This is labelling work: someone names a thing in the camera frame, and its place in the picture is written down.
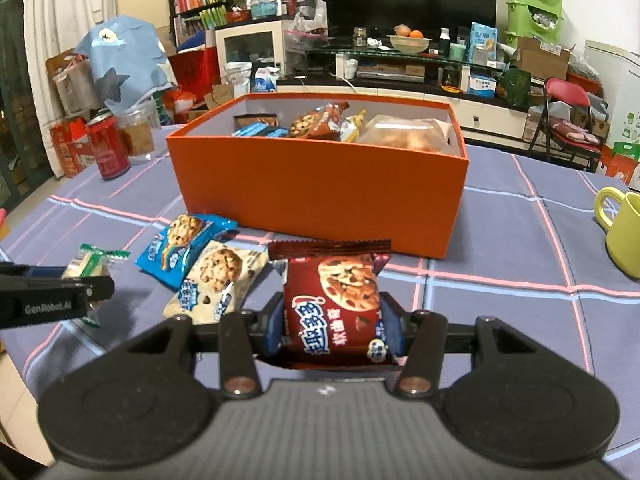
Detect blue snack packet in box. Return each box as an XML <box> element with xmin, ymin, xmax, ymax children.
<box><xmin>233</xmin><ymin>122</ymin><xmax>288</xmax><ymax>138</ymax></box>

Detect green white snack packet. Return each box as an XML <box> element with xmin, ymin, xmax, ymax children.
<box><xmin>60</xmin><ymin>242</ymin><xmax>132</xmax><ymax>328</ymax></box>

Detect orange storage box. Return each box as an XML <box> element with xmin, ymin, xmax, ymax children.
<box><xmin>167</xmin><ymin>92</ymin><xmax>469</xmax><ymax>259</ymax></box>

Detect green mug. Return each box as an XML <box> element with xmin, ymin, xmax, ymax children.
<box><xmin>594</xmin><ymin>186</ymin><xmax>640</xmax><ymax>280</ymax></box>

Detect white nut snack packet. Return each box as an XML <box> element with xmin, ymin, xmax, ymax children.
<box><xmin>340</xmin><ymin>110</ymin><xmax>367</xmax><ymax>143</ymax></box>

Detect white cookie packet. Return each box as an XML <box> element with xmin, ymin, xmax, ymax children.
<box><xmin>163</xmin><ymin>240</ymin><xmax>268</xmax><ymax>325</ymax></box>

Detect white tv cabinet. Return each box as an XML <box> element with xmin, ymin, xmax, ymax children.
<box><xmin>278</xmin><ymin>75</ymin><xmax>527</xmax><ymax>140</ymax></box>

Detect green stacking bins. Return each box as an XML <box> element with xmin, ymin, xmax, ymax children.
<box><xmin>506</xmin><ymin>0</ymin><xmax>563</xmax><ymax>48</ymax></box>

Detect orange chocolate cookie packet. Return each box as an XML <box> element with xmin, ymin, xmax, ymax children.
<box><xmin>288</xmin><ymin>101</ymin><xmax>349</xmax><ymax>141</ymax></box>

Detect red folding chair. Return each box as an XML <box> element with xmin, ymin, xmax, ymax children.
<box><xmin>527</xmin><ymin>78</ymin><xmax>603</xmax><ymax>172</ymax></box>

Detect white chest freezer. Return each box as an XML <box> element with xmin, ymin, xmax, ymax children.
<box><xmin>583</xmin><ymin>38</ymin><xmax>640</xmax><ymax>181</ymax></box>

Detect blue cookie packet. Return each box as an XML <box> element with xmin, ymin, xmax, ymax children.
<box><xmin>136</xmin><ymin>214</ymin><xmax>238</xmax><ymax>290</ymax></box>

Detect fruit bowl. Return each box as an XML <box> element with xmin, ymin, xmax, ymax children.
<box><xmin>388</xmin><ymin>24</ymin><xmax>430</xmax><ymax>54</ymax></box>

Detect clear round cracker packet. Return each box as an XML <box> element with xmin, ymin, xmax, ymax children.
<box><xmin>356</xmin><ymin>115</ymin><xmax>454</xmax><ymax>154</ymax></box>

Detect white glass door cabinet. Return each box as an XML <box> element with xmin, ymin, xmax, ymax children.
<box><xmin>215</xmin><ymin>16</ymin><xmax>290</xmax><ymax>77</ymax></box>

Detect blue plaid tablecloth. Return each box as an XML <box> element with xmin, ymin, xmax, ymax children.
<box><xmin>1</xmin><ymin>146</ymin><xmax>639</xmax><ymax>478</ymax></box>

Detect red chocolate cookie packet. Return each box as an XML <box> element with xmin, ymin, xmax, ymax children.
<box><xmin>268</xmin><ymin>240</ymin><xmax>392</xmax><ymax>367</ymax></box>

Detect red soda can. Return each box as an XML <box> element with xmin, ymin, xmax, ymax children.
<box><xmin>86</xmin><ymin>110</ymin><xmax>130</xmax><ymax>180</ymax></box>

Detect cardboard box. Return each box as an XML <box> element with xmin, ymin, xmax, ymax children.
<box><xmin>515</xmin><ymin>37</ymin><xmax>570</xmax><ymax>80</ymax></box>

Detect blue star fabric cover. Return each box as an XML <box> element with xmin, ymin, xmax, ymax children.
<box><xmin>74</xmin><ymin>15</ymin><xmax>177</xmax><ymax>116</ymax></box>

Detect clear plastic jar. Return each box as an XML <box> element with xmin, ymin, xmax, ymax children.
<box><xmin>116</xmin><ymin>101</ymin><xmax>160</xmax><ymax>164</ymax></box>

